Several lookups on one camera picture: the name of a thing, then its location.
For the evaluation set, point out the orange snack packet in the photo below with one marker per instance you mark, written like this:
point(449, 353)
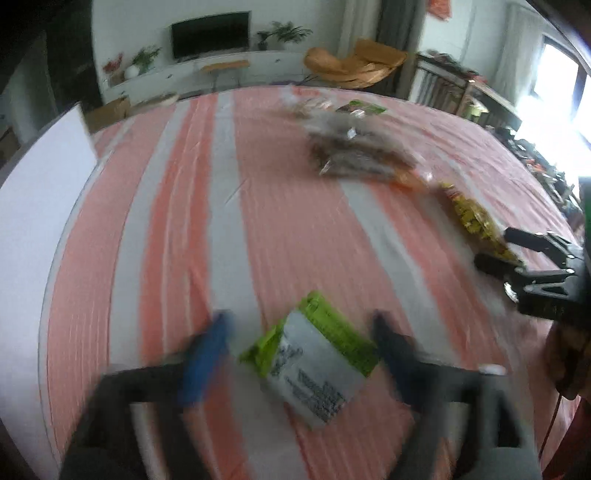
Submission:
point(408, 177)

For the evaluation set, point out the white box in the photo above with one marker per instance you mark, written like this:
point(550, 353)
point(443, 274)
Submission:
point(37, 207)

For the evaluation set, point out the white sheer curtain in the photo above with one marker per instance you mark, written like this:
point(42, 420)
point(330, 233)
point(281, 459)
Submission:
point(519, 46)

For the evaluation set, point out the white round vase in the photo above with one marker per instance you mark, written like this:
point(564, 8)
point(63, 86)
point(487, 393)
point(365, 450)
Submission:
point(132, 71)

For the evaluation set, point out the dark framed window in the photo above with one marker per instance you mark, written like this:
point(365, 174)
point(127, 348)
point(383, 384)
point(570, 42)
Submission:
point(554, 69)

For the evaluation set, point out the orange lounge chair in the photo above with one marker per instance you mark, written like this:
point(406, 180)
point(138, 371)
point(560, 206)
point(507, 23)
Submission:
point(351, 64)

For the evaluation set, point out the small dark potted plant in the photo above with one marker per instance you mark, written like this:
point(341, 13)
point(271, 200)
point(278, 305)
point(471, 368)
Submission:
point(263, 39)

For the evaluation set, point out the clear bag of dark nuts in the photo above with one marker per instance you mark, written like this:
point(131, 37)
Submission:
point(348, 134)

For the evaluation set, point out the clear bag of brown nuts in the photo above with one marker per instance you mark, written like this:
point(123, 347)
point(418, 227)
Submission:
point(355, 165)

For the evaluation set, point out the cardboard box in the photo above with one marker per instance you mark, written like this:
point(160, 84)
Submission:
point(108, 113)

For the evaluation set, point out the clear beige snack packet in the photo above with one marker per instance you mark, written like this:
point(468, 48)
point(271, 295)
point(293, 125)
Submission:
point(304, 99)

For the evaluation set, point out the black television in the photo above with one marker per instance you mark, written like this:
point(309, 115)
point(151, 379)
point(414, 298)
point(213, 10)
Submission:
point(210, 34)

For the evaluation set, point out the red flower plant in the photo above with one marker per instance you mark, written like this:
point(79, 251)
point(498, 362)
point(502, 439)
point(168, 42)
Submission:
point(113, 64)

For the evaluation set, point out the red wall hanging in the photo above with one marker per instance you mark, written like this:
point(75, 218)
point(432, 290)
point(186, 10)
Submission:
point(438, 7)

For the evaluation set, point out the person's right hand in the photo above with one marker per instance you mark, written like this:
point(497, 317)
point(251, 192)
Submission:
point(568, 360)

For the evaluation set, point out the green leafy potted plant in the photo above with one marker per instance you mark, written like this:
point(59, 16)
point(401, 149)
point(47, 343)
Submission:
point(145, 57)

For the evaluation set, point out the dark glass cabinet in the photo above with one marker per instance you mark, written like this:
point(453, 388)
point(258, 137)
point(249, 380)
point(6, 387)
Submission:
point(74, 50)

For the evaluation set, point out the green tub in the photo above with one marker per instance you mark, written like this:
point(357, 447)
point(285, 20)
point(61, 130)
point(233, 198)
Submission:
point(475, 109)

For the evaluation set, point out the wooden desk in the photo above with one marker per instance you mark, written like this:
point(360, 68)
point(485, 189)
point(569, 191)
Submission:
point(494, 99)

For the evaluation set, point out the person's red clothing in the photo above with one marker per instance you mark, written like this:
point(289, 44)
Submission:
point(575, 443)

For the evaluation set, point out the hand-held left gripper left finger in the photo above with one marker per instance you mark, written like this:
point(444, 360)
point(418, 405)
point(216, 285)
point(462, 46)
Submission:
point(207, 360)

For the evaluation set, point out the white television cabinet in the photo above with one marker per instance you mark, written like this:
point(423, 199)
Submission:
point(272, 64)

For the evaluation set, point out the dark slatted wooden chair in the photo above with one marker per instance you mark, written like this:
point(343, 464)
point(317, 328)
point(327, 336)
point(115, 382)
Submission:
point(436, 83)

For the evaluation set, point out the pink striped tablecloth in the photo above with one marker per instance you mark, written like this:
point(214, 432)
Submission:
point(277, 207)

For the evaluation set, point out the small wooden stool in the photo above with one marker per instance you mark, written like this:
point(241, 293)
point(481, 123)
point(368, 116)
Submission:
point(226, 65)

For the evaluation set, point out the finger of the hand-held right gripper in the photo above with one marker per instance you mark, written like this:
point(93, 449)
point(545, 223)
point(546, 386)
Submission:
point(526, 237)
point(491, 264)

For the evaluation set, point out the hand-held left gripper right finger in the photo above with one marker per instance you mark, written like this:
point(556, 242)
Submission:
point(392, 360)

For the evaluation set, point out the yellow green snack packet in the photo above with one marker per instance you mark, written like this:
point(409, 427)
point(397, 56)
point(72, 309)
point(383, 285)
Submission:
point(475, 221)

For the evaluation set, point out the grey curtain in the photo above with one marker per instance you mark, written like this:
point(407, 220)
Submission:
point(399, 23)

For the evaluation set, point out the green white snack packet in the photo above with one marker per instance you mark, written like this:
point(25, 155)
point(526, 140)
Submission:
point(314, 364)

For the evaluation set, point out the large green potted plant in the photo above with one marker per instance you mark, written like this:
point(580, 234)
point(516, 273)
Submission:
point(288, 31)

